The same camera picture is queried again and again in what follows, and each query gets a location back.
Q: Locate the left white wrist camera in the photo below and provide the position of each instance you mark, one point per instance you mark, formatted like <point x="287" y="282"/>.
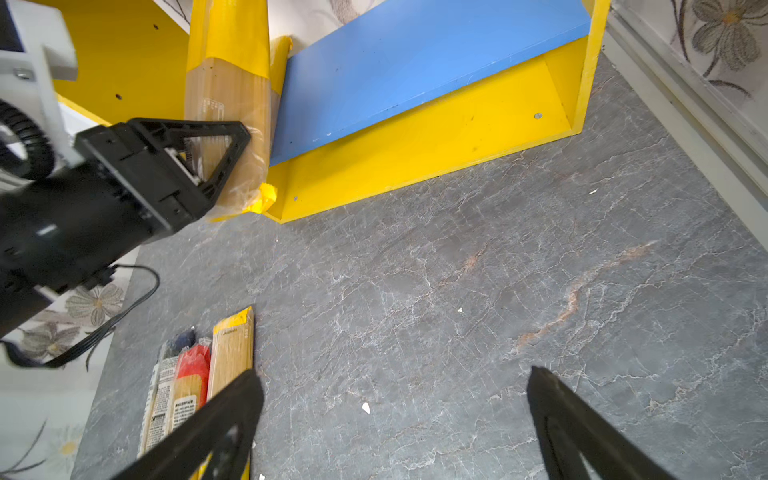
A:
<point x="36" y="50"/>

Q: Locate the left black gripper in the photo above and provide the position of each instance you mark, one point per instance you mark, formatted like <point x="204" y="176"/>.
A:
<point x="153" y="160"/>

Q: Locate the clear white spaghetti bag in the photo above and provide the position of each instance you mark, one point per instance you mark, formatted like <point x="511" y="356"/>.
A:
<point x="155" y="417"/>

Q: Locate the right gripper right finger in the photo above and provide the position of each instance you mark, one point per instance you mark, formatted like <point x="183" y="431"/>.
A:
<point x="571" y="434"/>

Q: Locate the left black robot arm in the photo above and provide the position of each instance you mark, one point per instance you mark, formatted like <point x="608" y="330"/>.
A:
<point x="66" y="231"/>

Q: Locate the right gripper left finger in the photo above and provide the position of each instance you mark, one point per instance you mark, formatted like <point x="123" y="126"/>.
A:
<point x="219" y="437"/>

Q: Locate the yellow shelf pink blue boards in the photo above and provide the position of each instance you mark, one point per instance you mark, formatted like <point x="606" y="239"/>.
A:
<point x="408" y="91"/>

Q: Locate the red clear spaghetti bag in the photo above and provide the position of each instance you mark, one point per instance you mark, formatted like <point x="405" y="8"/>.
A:
<point x="190" y="385"/>

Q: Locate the yellow spaghetti bag small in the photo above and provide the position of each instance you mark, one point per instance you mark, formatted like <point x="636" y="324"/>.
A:
<point x="232" y="350"/>

